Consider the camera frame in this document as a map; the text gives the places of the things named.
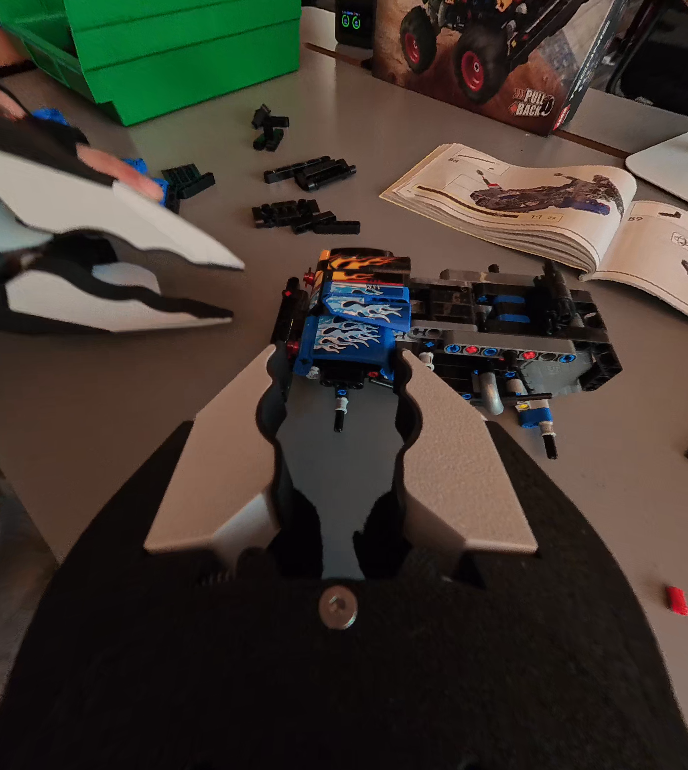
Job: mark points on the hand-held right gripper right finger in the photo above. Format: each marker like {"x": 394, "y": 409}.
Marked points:
{"x": 470, "y": 481}

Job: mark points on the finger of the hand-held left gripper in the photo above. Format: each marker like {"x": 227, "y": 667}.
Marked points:
{"x": 79, "y": 304}
{"x": 109, "y": 210}

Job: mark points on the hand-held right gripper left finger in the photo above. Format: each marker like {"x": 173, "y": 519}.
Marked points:
{"x": 217, "y": 481}

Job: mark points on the lego truck model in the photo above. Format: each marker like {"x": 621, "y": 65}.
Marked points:
{"x": 356, "y": 313}

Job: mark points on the red lego pins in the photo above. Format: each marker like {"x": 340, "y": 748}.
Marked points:
{"x": 677, "y": 600}

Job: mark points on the loose blue lego pieces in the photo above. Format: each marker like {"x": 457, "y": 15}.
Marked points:
{"x": 137, "y": 163}

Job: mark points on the group of black lego beams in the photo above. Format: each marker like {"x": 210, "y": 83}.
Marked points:
{"x": 307, "y": 174}

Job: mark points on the lego set box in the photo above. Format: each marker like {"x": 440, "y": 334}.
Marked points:
{"x": 470, "y": 60}

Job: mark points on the person's left hand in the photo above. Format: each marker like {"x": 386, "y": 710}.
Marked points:
{"x": 127, "y": 171}

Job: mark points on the green plastic bin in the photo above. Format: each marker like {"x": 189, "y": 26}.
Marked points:
{"x": 187, "y": 66}

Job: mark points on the black device with green display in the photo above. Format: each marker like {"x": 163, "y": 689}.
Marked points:
{"x": 354, "y": 30}

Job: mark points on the open instruction booklet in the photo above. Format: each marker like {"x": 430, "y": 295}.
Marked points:
{"x": 488, "y": 174}

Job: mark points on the white wooden book stand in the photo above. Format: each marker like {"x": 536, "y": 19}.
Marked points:
{"x": 675, "y": 168}

